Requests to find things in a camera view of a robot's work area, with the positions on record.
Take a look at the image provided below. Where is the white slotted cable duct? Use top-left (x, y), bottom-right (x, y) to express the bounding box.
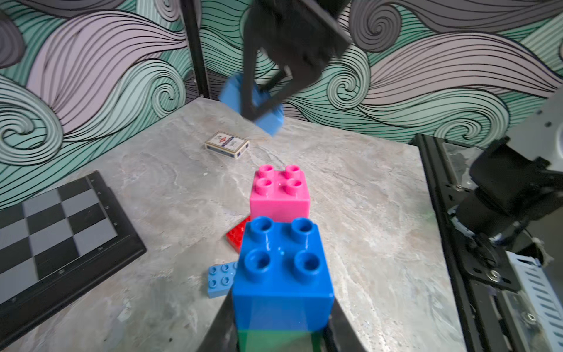
top-left (502, 252), bottom-right (562, 351)

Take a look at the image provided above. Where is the red long lego brick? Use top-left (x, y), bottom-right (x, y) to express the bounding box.
top-left (225, 216), bottom-right (251, 253)

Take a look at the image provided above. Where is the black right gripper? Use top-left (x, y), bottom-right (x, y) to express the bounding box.
top-left (240, 1), bottom-right (351, 120)

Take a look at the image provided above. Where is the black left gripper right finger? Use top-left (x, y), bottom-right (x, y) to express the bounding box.
top-left (323, 299), bottom-right (367, 352)

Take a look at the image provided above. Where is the pink square lego brick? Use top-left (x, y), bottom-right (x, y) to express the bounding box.
top-left (250, 164), bottom-right (311, 223)

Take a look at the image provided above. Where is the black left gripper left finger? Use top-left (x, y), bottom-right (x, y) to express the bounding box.
top-left (196, 290), bottom-right (240, 352)

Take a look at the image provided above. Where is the dark blue square lego brick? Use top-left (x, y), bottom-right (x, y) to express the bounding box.
top-left (232, 216), bottom-right (335, 332)

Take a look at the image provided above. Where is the green long lego brick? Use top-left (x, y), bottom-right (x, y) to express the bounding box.
top-left (238, 330), bottom-right (325, 351)

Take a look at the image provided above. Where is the playing card box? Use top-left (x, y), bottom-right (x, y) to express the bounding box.
top-left (205, 131), bottom-right (249, 159)

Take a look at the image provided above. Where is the black green chessboard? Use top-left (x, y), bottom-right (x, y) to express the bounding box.
top-left (1, 171), bottom-right (147, 348)

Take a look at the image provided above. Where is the light blue long lego brick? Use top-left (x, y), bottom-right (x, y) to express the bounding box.
top-left (208, 262), bottom-right (238, 299)

